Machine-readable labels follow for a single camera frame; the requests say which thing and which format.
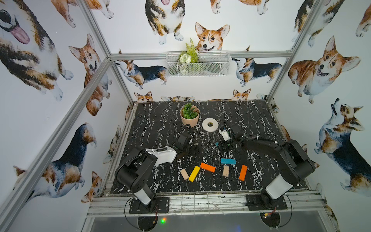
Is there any teal long block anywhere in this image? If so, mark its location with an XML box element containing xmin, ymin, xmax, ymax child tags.
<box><xmin>220</xmin><ymin>158</ymin><xmax>236</xmax><ymax>165</ymax></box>

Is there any yellow long block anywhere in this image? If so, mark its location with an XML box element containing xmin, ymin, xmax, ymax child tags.
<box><xmin>189</xmin><ymin>166</ymin><xmax>201</xmax><ymax>182</ymax></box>

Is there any orange long block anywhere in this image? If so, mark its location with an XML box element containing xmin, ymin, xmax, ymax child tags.
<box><xmin>239</xmin><ymin>165</ymin><xmax>248</xmax><ymax>181</ymax></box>
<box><xmin>200</xmin><ymin>163</ymin><xmax>216</xmax><ymax>173</ymax></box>

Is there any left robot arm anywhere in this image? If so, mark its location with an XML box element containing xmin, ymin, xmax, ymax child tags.
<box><xmin>115</xmin><ymin>132</ymin><xmax>193</xmax><ymax>214</ymax></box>

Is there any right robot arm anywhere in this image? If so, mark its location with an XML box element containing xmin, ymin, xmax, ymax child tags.
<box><xmin>217</xmin><ymin>125</ymin><xmax>316</xmax><ymax>210</ymax></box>

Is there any white tape roll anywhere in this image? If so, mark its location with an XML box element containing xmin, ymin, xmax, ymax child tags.
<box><xmin>202</xmin><ymin>118</ymin><xmax>219</xmax><ymax>132</ymax></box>

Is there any pink potted green plant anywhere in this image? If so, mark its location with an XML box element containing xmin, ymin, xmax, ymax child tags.
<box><xmin>180</xmin><ymin>102</ymin><xmax>200</xmax><ymax>128</ymax></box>

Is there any small natural wood block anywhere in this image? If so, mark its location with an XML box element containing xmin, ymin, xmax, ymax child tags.
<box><xmin>180</xmin><ymin>169</ymin><xmax>189</xmax><ymax>180</ymax></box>

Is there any natural wood block right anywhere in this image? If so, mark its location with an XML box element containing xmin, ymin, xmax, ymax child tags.
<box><xmin>222</xmin><ymin>165</ymin><xmax>230</xmax><ymax>177</ymax></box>

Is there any green fern with white flower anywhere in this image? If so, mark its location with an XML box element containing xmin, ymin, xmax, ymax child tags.
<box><xmin>177</xmin><ymin>39</ymin><xmax>200</xmax><ymax>75</ymax></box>

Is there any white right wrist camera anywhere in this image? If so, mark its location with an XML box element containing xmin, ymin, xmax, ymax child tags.
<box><xmin>219</xmin><ymin>130</ymin><xmax>231</xmax><ymax>142</ymax></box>

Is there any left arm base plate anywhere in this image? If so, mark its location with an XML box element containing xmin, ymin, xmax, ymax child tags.
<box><xmin>129</xmin><ymin>197</ymin><xmax>170</xmax><ymax>214</ymax></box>

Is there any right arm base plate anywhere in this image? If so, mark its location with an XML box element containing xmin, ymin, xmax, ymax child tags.
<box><xmin>245</xmin><ymin>194</ymin><xmax>288</xmax><ymax>211</ymax></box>

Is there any white wire wall basket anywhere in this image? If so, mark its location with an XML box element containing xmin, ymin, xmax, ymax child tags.
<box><xmin>166</xmin><ymin>51</ymin><xmax>231</xmax><ymax>77</ymax></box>

